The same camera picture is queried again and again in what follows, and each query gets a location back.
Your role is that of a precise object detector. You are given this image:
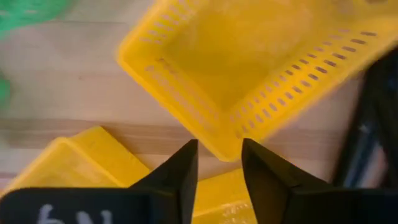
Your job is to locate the black aluminium table frame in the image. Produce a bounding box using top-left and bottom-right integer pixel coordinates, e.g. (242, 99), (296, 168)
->
(331, 46), (398, 189)

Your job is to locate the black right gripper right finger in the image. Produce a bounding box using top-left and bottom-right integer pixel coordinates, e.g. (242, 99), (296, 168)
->
(241, 138), (398, 224)

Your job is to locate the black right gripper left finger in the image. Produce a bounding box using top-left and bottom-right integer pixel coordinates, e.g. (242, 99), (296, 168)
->
(0, 139), (199, 224)

